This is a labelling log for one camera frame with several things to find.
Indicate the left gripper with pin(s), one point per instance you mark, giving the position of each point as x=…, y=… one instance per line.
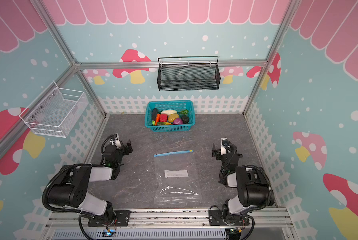
x=127, y=147

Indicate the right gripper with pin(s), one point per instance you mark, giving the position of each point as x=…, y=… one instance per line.
x=216, y=151

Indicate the red pepper toy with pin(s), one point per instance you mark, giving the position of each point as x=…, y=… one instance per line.
x=163, y=118

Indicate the clear zip top bag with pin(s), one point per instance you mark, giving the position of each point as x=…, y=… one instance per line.
x=177, y=176

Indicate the teal plastic basket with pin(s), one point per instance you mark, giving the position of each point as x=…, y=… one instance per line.
x=180, y=105

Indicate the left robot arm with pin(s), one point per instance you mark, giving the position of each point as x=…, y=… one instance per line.
x=68, y=192

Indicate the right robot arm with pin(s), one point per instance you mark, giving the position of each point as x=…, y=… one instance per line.
x=254, y=190

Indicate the orange carrot toy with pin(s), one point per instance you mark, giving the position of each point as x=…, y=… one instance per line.
x=157, y=119

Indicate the dark avocado toy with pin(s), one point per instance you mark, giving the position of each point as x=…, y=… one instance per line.
x=185, y=119

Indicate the purple onion toy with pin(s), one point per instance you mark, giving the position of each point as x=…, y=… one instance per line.
x=178, y=121

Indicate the green leafy vegetable toy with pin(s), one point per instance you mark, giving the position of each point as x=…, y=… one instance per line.
x=184, y=112

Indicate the yellow potato toy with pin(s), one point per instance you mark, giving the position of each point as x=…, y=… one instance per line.
x=173, y=117

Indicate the white radish toy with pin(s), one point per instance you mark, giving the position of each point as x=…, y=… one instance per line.
x=169, y=112

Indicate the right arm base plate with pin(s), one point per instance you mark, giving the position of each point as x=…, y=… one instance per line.
x=219, y=218

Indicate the aluminium front rail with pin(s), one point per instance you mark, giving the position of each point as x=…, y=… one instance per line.
x=176, y=219

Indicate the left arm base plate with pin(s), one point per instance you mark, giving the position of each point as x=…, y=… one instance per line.
x=119, y=217

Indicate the white wire wall basket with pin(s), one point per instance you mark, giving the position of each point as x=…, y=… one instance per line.
x=55, y=112

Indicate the black mesh wall basket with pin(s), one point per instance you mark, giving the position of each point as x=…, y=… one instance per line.
x=196, y=73

